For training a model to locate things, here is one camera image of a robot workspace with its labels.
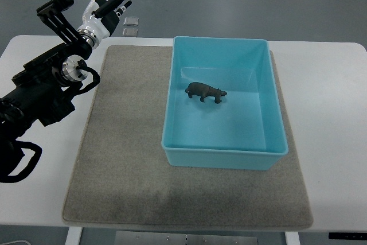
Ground white table leg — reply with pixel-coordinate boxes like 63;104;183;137
65;227;83;245
284;232;300;245

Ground brown hippo figurine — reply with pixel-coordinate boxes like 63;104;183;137
185;82;227;104

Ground upper floor socket plate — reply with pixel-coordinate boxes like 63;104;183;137
123;17;139;26

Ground white right table leg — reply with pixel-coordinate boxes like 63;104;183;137
284;232;300;245

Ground lower floor socket plate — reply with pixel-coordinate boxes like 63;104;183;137
122;28;138;37

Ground black table control panel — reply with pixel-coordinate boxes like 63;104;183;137
328;232;367;241

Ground blue plastic box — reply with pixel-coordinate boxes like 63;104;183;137
162;37;288;170

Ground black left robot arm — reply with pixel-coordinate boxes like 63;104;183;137
1;0;100;183

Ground white cable on floor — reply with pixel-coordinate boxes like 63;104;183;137
0;238;29;245

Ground grey metal table crossbar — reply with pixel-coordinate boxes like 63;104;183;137
114;231;259;245

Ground floor socket plate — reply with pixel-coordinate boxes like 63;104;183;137
123;17;139;26
122;28;138;37

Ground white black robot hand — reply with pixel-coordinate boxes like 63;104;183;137
77;0;132;49

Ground grey felt mat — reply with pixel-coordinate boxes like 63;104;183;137
61;46;313;231

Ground white left table leg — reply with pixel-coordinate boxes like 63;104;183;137
65;227;83;245

